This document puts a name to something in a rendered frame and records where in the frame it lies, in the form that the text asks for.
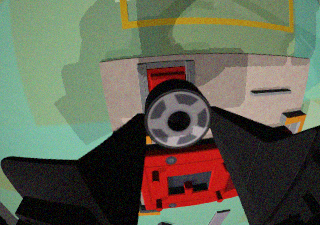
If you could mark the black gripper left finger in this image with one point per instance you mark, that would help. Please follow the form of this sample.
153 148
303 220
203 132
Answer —
106 180

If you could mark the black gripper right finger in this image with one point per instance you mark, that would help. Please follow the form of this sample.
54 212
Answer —
265 163

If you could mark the black wheel with grey hub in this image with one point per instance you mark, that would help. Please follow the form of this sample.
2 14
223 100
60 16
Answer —
173 96

